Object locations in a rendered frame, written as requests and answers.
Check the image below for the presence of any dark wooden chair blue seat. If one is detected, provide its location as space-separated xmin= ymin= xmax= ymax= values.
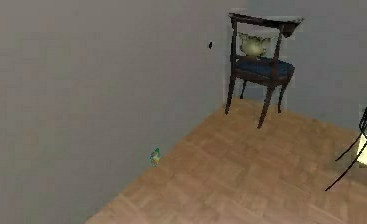
xmin=223 ymin=12 xmax=305 ymax=130

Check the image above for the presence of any pale green teapot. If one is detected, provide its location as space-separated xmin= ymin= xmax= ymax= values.
xmin=237 ymin=31 xmax=272 ymax=59

